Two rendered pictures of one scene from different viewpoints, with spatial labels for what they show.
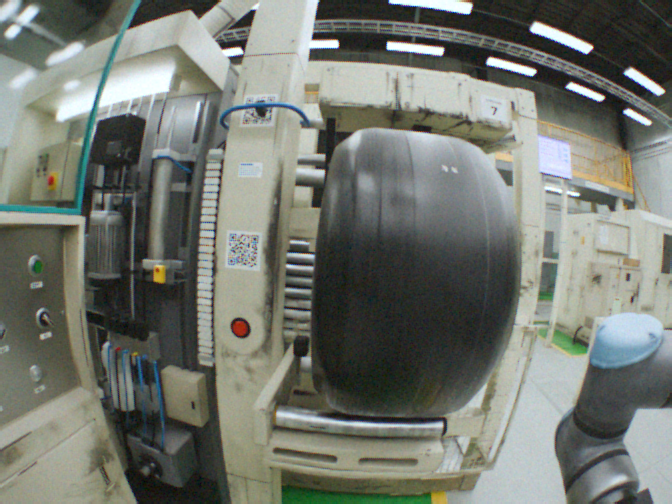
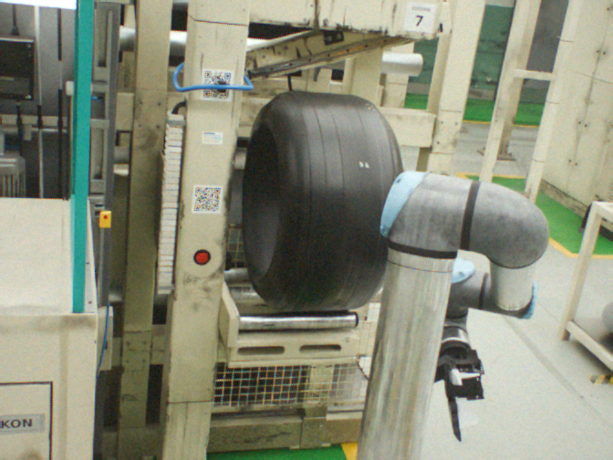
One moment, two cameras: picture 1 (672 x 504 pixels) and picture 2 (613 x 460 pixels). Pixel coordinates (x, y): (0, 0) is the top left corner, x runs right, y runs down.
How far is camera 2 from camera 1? 149 cm
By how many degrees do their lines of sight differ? 28
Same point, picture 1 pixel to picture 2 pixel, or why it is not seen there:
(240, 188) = (204, 152)
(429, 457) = (348, 343)
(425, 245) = (348, 215)
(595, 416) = not seen: hidden behind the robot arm
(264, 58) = (218, 27)
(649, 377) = (462, 291)
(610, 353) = not seen: hidden behind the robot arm
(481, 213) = (379, 194)
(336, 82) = not seen: outside the picture
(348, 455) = (292, 344)
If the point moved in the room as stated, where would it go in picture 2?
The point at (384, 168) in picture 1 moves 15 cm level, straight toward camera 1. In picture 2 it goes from (327, 169) to (343, 188)
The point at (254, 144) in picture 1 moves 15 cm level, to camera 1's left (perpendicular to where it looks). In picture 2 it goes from (214, 116) to (153, 113)
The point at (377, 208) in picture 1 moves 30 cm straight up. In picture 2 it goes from (325, 196) to (342, 69)
